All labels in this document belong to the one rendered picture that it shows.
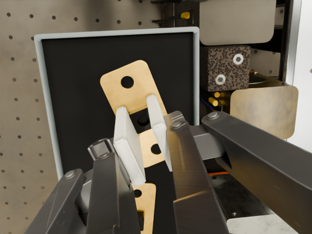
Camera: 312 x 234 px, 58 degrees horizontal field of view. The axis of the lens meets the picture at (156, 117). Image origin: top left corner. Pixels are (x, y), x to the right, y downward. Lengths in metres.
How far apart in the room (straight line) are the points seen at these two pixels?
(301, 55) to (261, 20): 0.14
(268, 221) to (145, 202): 0.19
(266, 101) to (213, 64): 0.10
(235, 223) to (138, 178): 0.27
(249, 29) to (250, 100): 0.09
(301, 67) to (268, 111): 0.13
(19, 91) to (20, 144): 0.14
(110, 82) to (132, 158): 0.08
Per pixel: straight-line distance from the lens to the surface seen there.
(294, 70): 0.49
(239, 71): 0.34
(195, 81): 0.26
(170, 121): 0.17
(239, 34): 0.36
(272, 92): 0.39
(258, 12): 0.37
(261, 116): 0.39
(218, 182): 0.48
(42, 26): 0.74
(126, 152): 0.15
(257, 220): 0.42
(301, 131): 0.53
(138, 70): 0.21
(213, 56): 0.33
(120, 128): 0.17
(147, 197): 0.30
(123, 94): 0.22
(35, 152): 0.82
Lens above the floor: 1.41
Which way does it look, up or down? 72 degrees down
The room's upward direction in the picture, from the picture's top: 162 degrees clockwise
